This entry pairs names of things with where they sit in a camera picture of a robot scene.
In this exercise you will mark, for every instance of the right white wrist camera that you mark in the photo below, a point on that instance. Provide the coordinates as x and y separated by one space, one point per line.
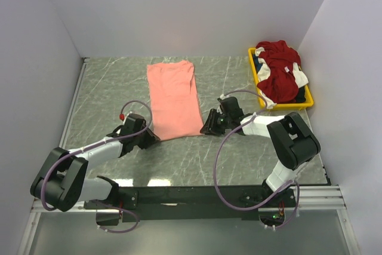
224 98

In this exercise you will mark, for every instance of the aluminium frame rail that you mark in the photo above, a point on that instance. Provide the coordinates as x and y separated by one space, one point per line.
104 85

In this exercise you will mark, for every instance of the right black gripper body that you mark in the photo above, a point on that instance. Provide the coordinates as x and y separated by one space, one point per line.
213 122

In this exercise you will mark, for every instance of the yellow plastic bin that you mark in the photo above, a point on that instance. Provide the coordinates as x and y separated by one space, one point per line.
286 106

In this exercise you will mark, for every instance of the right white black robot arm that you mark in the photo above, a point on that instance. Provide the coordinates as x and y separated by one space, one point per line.
292 139

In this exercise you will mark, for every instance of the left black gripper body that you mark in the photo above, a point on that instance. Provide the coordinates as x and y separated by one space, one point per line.
146 135

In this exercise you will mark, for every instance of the pink t shirt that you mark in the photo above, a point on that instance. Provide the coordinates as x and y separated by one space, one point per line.
174 100

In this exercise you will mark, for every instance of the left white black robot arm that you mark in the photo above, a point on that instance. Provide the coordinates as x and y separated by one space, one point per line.
61 181

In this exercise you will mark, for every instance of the black base crossbar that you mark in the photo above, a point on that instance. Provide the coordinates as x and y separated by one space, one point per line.
187 202

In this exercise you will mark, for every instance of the white t shirt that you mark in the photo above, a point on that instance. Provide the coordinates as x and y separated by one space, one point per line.
264 72

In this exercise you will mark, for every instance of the dark red t shirt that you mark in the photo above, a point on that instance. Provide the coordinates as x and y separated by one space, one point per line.
280 86

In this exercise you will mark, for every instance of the black garment in bin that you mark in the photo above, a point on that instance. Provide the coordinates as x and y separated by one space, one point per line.
301 96

